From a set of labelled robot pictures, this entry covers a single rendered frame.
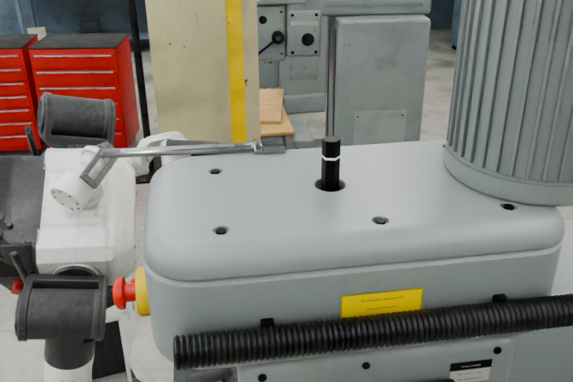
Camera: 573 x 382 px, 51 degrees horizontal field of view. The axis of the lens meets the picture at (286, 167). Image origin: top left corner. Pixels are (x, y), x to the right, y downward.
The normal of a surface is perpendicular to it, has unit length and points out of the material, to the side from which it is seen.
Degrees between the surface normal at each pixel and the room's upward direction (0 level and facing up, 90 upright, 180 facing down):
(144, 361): 0
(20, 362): 0
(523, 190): 90
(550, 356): 90
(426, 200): 0
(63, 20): 90
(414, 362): 90
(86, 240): 34
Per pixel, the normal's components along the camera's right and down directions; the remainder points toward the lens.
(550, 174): -0.10, 0.43
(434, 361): 0.14, 0.42
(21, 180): 0.18, -0.51
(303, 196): 0.00, -0.90
